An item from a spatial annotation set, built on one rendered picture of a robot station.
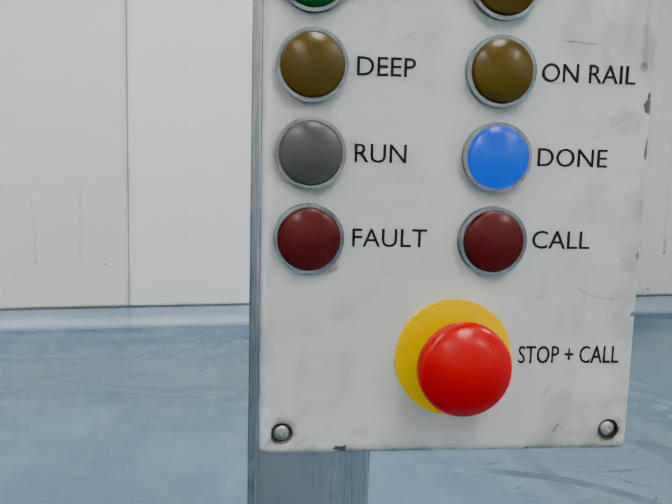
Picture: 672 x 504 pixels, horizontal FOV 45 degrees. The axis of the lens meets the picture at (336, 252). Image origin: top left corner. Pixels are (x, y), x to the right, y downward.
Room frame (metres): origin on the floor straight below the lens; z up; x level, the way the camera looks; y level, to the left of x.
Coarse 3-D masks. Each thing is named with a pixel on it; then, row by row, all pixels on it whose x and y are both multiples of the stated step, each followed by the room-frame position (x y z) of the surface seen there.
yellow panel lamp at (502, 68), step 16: (480, 48) 0.35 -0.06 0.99; (496, 48) 0.34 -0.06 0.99; (512, 48) 0.34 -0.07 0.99; (480, 64) 0.34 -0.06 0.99; (496, 64) 0.34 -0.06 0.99; (512, 64) 0.34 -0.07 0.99; (528, 64) 0.35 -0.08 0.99; (480, 80) 0.34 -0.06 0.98; (496, 80) 0.34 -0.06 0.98; (512, 80) 0.34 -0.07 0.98; (528, 80) 0.35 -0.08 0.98; (496, 96) 0.34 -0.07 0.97; (512, 96) 0.34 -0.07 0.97
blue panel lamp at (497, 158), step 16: (496, 128) 0.34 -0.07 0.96; (480, 144) 0.34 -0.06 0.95; (496, 144) 0.34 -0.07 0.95; (512, 144) 0.34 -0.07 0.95; (480, 160) 0.34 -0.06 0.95; (496, 160) 0.34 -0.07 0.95; (512, 160) 0.34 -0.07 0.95; (480, 176) 0.34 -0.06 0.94; (496, 176) 0.34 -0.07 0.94; (512, 176) 0.34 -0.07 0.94
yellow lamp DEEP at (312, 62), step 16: (304, 32) 0.34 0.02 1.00; (320, 32) 0.34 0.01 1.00; (288, 48) 0.33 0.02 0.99; (304, 48) 0.33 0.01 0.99; (320, 48) 0.33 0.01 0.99; (336, 48) 0.34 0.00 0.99; (288, 64) 0.33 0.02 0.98; (304, 64) 0.33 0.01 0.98; (320, 64) 0.33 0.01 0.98; (336, 64) 0.34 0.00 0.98; (288, 80) 0.33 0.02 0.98; (304, 80) 0.33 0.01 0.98; (320, 80) 0.33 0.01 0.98; (336, 80) 0.34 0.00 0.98; (304, 96) 0.34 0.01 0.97; (320, 96) 0.34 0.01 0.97
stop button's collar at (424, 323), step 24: (432, 312) 0.35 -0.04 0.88; (456, 312) 0.35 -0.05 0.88; (480, 312) 0.35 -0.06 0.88; (408, 336) 0.34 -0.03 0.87; (504, 336) 0.35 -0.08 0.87; (408, 360) 0.34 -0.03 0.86; (552, 360) 0.35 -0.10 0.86; (600, 360) 0.36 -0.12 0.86; (408, 384) 0.34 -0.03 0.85; (432, 408) 0.35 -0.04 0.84
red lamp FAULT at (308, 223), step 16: (304, 208) 0.34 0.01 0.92; (288, 224) 0.33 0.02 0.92; (304, 224) 0.33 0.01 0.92; (320, 224) 0.34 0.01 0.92; (336, 224) 0.34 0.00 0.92; (288, 240) 0.33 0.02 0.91; (304, 240) 0.33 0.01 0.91; (320, 240) 0.33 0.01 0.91; (336, 240) 0.34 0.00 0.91; (288, 256) 0.33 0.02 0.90; (304, 256) 0.33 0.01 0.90; (320, 256) 0.34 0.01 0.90
